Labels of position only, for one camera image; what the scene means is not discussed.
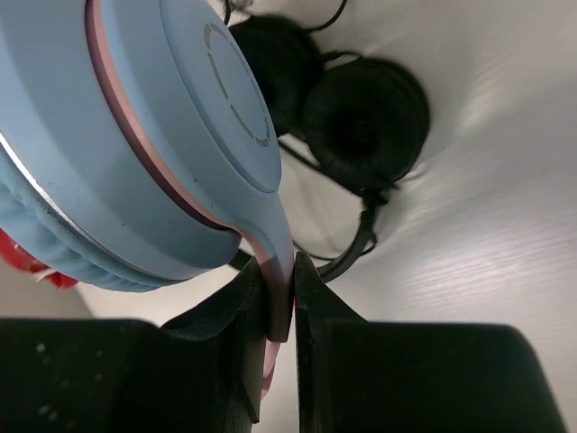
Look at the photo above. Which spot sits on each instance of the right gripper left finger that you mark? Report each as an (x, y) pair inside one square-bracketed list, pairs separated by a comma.
[(200, 372)]

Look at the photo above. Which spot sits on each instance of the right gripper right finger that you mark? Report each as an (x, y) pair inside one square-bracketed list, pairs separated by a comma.
[(356, 375)]

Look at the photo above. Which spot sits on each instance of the pink blue cat-ear headphones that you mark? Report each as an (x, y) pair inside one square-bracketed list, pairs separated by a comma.
[(137, 150)]

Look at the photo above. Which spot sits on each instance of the red headphones at left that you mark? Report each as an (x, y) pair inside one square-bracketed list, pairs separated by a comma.
[(15, 256)]

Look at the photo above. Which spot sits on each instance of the small black headphones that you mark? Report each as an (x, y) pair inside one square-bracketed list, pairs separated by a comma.
[(364, 119)]

